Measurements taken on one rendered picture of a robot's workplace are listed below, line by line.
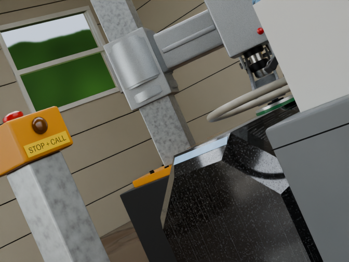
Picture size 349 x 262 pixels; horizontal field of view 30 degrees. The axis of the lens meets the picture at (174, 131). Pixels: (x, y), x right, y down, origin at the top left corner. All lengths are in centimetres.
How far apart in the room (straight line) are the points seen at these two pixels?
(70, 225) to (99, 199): 838
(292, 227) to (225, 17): 106
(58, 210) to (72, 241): 6
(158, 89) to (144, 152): 658
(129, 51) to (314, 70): 205
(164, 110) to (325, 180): 210
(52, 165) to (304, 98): 84
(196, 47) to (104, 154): 622
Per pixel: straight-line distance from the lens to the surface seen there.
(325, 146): 170
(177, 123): 371
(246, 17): 305
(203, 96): 1016
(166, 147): 374
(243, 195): 260
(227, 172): 261
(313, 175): 175
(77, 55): 1007
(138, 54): 368
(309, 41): 175
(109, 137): 993
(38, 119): 118
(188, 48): 372
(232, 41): 305
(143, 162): 1017
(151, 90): 368
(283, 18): 178
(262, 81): 300
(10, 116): 122
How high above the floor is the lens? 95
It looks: level
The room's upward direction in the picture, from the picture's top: 24 degrees counter-clockwise
